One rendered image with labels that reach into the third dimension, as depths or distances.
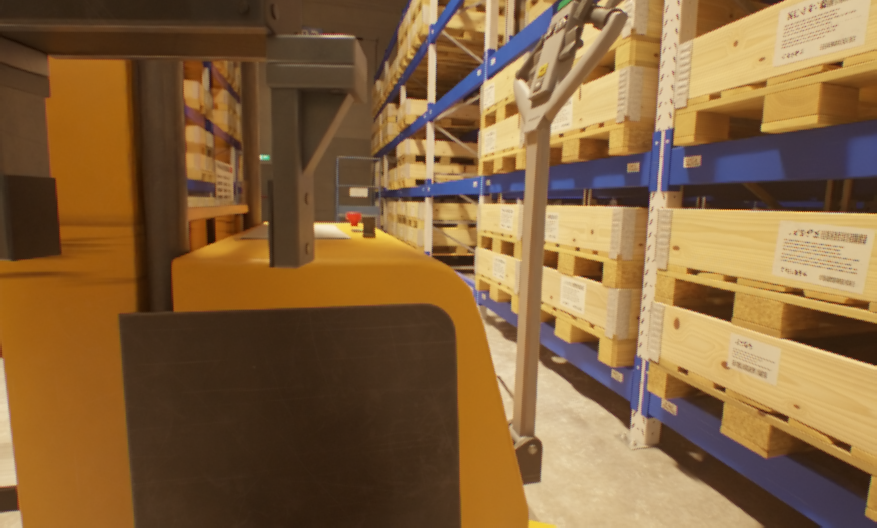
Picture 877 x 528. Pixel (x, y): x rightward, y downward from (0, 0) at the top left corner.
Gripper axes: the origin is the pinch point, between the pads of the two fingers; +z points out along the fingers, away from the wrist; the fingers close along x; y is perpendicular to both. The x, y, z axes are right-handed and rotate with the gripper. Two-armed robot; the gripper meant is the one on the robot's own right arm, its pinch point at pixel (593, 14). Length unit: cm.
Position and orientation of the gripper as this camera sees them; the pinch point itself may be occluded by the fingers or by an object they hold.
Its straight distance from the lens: 102.7
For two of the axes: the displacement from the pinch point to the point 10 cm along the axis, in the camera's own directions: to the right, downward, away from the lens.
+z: -3.8, 7.7, 5.1
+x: 9.2, 2.7, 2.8
